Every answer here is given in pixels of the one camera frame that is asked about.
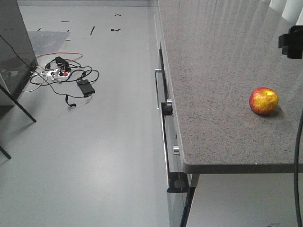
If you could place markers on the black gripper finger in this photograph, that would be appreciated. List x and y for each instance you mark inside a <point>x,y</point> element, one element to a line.
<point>292,43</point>

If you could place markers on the red yellow apple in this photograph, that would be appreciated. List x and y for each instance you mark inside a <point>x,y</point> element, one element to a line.
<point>263,101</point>

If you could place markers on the grey stone kitchen counter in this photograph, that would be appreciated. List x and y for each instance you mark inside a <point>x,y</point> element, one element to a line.
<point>218,52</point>

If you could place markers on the silver oven knob upper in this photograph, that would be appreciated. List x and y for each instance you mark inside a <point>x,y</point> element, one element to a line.
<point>169,102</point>

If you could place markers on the silver oven knob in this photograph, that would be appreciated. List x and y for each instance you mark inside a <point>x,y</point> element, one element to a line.
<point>176,150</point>
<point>169,102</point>

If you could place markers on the silver oven knob lower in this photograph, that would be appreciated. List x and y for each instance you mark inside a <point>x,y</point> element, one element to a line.
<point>176,150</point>

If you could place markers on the black oven front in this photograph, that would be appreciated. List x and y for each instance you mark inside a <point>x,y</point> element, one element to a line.
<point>179,192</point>

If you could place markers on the black laptop power brick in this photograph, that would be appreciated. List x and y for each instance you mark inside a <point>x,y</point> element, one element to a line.
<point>86,87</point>

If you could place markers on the white power strip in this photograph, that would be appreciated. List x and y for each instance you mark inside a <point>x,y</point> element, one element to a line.
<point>58,75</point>

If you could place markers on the small black power adapter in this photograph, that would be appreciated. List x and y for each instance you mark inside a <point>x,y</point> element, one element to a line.
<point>60,61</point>

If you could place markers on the dark grey panel cabinet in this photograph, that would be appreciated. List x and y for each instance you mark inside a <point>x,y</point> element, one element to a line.
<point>17,56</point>

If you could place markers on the silver drawer handle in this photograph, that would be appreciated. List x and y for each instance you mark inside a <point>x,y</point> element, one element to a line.
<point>156,71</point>

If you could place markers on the black chair leg frame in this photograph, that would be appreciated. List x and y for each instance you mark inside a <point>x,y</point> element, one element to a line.
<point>4,152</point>

